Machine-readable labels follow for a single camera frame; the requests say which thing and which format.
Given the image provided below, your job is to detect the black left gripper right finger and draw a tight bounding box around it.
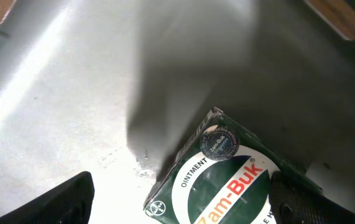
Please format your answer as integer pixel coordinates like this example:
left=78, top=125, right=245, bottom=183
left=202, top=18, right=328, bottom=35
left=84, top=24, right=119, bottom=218
left=269, top=171, right=355, bottom=224

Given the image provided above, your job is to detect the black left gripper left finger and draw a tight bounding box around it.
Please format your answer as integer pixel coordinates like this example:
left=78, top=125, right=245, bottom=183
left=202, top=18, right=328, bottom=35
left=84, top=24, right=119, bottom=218
left=0, top=171, right=95, bottom=224

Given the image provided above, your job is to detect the green Zam-Buk ointment box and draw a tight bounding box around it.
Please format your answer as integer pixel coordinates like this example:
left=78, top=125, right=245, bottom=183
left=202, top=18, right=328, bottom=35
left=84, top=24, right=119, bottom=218
left=144, top=107, right=322, bottom=223

